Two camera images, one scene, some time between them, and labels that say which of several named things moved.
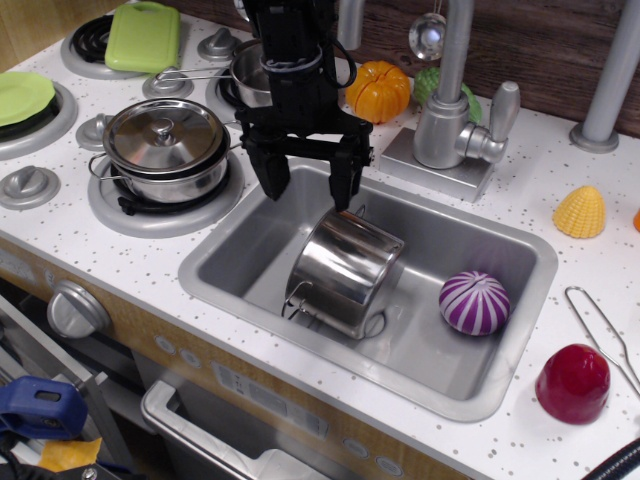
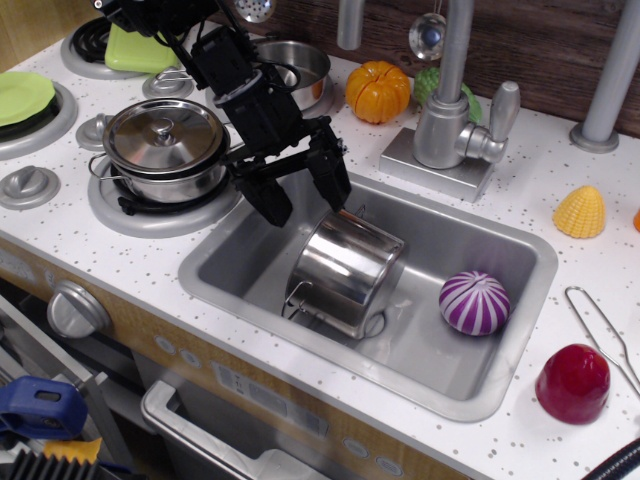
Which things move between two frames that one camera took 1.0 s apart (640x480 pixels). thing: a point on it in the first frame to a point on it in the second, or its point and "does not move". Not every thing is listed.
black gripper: [304, 116] to [275, 136]
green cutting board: [143, 37] does not move
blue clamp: [42, 408] does not move
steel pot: [339, 270] does not move
